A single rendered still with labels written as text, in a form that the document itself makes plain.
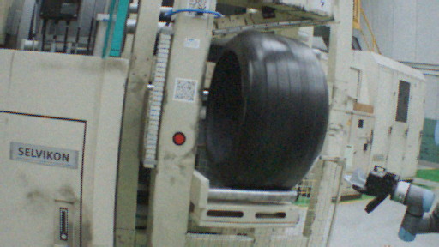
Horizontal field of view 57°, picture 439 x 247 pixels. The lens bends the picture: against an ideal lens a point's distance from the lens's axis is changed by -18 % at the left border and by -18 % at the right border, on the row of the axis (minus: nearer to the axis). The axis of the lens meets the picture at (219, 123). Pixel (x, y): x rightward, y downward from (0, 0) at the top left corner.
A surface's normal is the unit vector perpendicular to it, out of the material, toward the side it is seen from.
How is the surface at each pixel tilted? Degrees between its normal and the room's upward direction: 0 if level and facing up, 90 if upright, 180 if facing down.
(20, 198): 90
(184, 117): 90
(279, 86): 72
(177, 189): 90
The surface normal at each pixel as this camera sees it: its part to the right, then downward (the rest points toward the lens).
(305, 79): 0.30, -0.36
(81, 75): 0.28, 0.10
